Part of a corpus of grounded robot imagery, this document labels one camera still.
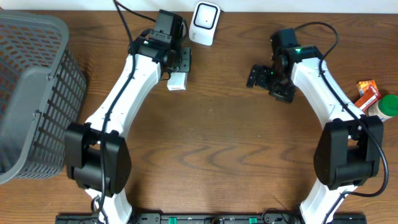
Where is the black camera cable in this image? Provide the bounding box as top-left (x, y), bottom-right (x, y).
top-left (294, 21), bottom-right (340, 63)
top-left (112, 0), bottom-right (158, 57)

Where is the white barcode scanner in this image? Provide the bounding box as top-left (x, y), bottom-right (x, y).
top-left (188, 1), bottom-right (221, 46)

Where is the white Panadol medicine box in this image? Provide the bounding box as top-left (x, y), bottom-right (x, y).
top-left (167, 72), bottom-right (188, 91)

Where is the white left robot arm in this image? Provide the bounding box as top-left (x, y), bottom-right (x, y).
top-left (65, 37), bottom-right (192, 223)

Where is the orange Kleenex tissue pack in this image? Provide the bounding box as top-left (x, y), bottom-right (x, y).
top-left (356, 80), bottom-right (378, 96)

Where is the green lid jar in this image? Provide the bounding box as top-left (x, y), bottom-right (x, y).
top-left (368, 95), bottom-right (398, 122)

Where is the black left camera cable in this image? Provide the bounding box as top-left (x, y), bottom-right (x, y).
top-left (112, 0), bottom-right (158, 57)

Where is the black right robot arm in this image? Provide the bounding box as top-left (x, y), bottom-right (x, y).
top-left (246, 28), bottom-right (389, 223)

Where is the grey plastic basket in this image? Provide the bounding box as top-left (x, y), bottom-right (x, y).
top-left (1, 10), bottom-right (88, 184)

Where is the orange snack packet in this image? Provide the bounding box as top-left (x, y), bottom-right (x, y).
top-left (354, 86), bottom-right (381, 111)

